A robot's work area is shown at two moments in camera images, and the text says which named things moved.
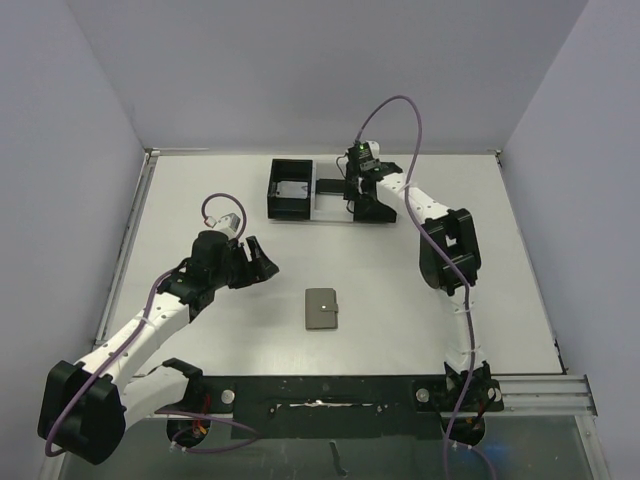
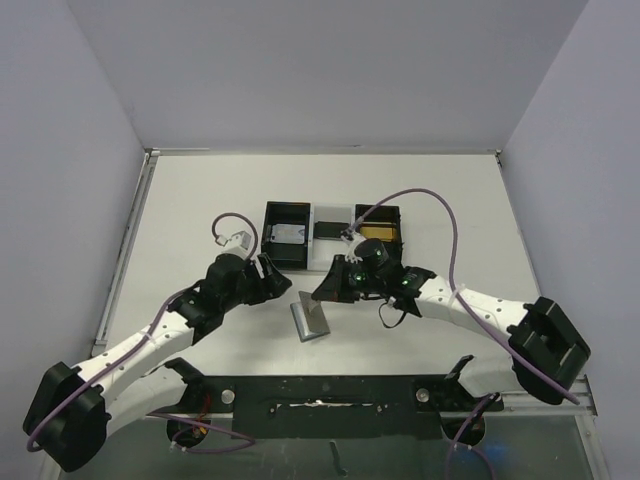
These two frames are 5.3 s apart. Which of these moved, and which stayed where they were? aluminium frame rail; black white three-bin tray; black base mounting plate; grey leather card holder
Moved: black white three-bin tray; grey leather card holder
Stayed: black base mounting plate; aluminium frame rail
